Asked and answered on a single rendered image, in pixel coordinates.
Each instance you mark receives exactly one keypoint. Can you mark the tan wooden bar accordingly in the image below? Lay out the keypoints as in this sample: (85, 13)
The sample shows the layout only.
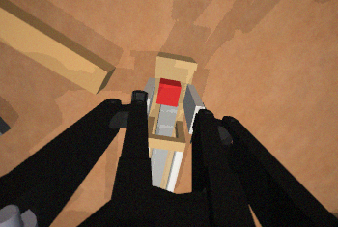
(42, 43)

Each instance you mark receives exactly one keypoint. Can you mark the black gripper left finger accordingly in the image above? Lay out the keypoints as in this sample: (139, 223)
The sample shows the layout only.
(35, 192)

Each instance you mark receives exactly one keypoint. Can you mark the red cube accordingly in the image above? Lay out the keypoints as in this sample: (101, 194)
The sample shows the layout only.
(168, 92)

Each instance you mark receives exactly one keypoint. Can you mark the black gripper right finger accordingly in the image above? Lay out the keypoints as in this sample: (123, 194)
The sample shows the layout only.
(274, 195)

